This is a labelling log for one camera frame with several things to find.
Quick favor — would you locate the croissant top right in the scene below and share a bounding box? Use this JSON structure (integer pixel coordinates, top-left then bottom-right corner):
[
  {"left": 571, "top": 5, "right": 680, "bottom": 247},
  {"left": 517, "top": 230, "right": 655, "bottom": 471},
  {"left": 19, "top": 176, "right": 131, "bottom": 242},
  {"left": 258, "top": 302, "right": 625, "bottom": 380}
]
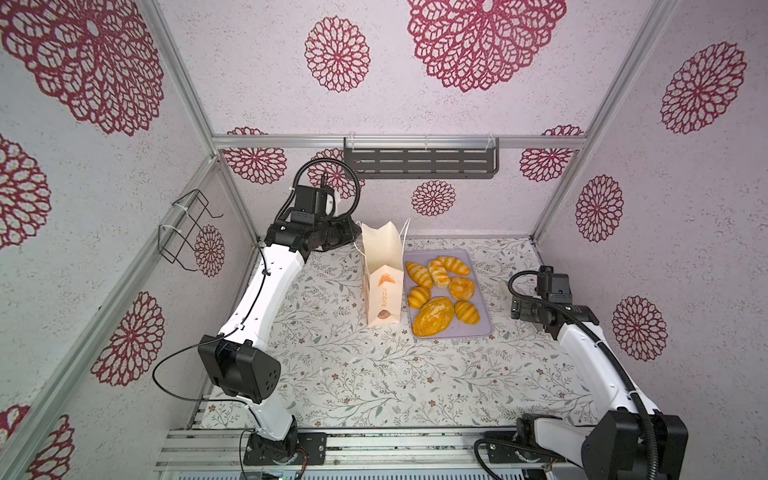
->
[{"left": 438, "top": 256, "right": 471, "bottom": 276}]

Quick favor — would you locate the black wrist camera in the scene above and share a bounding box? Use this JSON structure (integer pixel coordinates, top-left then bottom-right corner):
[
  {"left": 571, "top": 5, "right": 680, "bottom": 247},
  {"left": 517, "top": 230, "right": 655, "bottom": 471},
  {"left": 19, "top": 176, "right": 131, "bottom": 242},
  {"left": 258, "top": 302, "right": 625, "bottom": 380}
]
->
[
  {"left": 290, "top": 185, "right": 336, "bottom": 226},
  {"left": 535, "top": 265, "right": 572, "bottom": 305}
]

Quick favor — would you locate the yellow ridged bun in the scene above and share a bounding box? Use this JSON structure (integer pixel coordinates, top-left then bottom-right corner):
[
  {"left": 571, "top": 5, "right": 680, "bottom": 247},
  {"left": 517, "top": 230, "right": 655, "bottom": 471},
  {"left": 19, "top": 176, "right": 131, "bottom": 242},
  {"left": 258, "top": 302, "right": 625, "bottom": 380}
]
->
[{"left": 407, "top": 285, "right": 432, "bottom": 310}]

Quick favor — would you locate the grey metal wall shelf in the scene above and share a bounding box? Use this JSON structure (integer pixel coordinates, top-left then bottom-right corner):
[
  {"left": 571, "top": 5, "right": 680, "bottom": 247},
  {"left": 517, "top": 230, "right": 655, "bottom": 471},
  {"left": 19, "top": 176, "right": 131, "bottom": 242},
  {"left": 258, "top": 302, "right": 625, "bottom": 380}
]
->
[{"left": 343, "top": 138, "right": 500, "bottom": 180}]

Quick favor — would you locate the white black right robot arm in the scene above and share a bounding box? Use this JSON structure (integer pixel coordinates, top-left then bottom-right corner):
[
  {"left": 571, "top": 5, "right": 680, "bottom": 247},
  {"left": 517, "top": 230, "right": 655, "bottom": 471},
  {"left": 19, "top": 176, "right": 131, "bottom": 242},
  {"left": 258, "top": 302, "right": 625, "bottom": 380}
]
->
[{"left": 511, "top": 294, "right": 688, "bottom": 479}]

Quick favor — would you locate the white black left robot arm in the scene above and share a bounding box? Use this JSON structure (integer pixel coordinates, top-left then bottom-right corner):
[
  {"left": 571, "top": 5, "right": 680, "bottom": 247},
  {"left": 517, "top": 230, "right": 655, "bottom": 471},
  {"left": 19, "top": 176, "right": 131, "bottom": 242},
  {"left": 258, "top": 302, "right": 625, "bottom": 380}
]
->
[{"left": 197, "top": 218, "right": 361, "bottom": 463}]

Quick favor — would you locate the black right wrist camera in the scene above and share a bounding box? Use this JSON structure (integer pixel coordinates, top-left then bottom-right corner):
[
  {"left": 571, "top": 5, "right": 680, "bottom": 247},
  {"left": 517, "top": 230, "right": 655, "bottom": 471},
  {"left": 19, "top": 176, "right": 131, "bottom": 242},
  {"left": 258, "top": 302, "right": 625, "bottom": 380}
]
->
[{"left": 535, "top": 265, "right": 572, "bottom": 305}]

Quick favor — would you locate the lilac plastic tray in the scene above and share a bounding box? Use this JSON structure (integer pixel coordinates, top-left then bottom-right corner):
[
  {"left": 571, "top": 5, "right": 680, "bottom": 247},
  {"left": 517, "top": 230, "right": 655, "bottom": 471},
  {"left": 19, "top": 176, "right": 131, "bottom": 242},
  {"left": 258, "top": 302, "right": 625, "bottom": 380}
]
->
[{"left": 404, "top": 249, "right": 492, "bottom": 340}]

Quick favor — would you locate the cream paper bread bag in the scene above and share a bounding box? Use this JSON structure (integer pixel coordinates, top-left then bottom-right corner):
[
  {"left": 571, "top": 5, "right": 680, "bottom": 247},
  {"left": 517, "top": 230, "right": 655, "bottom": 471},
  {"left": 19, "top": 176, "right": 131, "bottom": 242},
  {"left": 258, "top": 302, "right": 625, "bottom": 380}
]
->
[{"left": 355, "top": 218, "right": 411, "bottom": 328}]

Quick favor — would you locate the round orange bun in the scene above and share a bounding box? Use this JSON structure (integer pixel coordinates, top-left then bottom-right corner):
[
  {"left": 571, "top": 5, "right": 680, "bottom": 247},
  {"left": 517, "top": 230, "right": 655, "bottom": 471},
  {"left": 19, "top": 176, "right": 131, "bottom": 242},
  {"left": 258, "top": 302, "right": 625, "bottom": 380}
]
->
[{"left": 448, "top": 277, "right": 476, "bottom": 301}]

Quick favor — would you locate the small bread roll centre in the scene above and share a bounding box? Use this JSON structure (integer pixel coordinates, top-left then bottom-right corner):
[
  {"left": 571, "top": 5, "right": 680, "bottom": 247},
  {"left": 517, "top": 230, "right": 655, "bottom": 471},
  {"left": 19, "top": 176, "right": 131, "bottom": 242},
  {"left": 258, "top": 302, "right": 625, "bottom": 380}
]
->
[{"left": 428, "top": 259, "right": 451, "bottom": 288}]

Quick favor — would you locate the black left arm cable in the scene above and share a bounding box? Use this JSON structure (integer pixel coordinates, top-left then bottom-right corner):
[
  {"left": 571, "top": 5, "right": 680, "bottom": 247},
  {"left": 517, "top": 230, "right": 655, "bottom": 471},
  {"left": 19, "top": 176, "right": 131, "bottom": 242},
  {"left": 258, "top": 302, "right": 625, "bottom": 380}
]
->
[{"left": 151, "top": 157, "right": 362, "bottom": 433}]

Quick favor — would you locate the striped bread roll lower right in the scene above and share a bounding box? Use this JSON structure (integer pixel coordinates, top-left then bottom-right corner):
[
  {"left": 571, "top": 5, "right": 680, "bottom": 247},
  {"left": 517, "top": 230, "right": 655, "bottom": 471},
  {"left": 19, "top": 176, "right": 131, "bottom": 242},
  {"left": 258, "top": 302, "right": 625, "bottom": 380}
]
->
[{"left": 454, "top": 300, "right": 481, "bottom": 325}]

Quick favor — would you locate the striped bread roll left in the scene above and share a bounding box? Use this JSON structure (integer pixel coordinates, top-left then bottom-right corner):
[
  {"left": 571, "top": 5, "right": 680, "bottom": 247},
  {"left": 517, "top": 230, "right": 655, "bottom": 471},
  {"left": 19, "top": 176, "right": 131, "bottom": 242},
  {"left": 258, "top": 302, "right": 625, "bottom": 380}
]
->
[{"left": 405, "top": 262, "right": 434, "bottom": 289}]

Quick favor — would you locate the large round seeded bread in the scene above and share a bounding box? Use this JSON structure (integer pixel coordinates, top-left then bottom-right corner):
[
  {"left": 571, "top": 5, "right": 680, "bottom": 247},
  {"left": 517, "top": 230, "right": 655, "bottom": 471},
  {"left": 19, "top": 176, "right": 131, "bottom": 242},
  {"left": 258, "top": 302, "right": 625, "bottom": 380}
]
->
[{"left": 412, "top": 297, "right": 455, "bottom": 338}]

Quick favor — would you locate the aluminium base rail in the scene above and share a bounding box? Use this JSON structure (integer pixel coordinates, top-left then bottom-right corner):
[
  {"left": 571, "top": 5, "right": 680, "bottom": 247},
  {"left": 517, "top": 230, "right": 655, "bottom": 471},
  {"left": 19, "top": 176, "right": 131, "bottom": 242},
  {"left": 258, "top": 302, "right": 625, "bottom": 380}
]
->
[{"left": 152, "top": 427, "right": 595, "bottom": 480}]

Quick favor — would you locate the striped bread roll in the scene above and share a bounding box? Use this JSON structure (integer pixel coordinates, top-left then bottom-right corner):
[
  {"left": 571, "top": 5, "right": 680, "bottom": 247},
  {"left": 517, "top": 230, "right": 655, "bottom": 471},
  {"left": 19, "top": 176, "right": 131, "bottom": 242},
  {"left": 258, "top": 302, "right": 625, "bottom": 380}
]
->
[
  {"left": 454, "top": 300, "right": 481, "bottom": 325},
  {"left": 405, "top": 262, "right": 434, "bottom": 289}
]

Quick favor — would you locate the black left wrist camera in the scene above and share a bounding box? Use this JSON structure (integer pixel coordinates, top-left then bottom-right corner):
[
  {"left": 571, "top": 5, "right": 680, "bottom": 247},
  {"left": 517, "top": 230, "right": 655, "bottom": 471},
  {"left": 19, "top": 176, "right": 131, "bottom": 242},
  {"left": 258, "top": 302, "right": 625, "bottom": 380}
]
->
[{"left": 290, "top": 185, "right": 336, "bottom": 226}]

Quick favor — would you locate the black wire wall basket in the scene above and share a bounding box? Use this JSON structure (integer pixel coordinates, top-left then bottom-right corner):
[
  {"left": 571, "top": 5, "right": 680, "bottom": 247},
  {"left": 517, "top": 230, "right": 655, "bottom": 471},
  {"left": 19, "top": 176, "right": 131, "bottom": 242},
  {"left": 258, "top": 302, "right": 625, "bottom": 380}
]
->
[{"left": 156, "top": 188, "right": 223, "bottom": 272}]

